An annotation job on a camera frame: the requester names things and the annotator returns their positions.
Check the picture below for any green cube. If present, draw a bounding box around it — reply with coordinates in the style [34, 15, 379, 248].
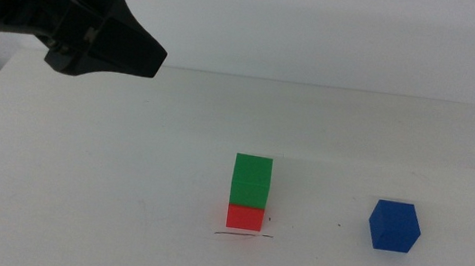
[228, 151, 275, 211]

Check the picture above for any red cube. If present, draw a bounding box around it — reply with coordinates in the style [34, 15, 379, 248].
[225, 203, 267, 234]

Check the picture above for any blue cube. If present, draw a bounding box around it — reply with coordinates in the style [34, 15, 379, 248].
[365, 197, 425, 255]

